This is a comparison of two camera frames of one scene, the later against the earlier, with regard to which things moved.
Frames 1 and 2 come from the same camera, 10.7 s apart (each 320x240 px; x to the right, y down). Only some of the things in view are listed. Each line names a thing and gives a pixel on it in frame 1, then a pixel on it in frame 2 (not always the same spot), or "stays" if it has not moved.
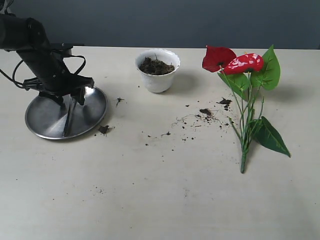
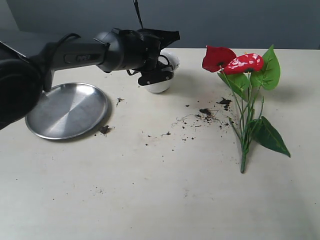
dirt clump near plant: x=226 y=102 stays
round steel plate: x=46 y=117 stays
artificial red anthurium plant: x=243 y=75 stays
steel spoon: x=70 y=126 to x=138 y=12
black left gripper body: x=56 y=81 to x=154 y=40
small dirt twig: x=118 y=101 stays
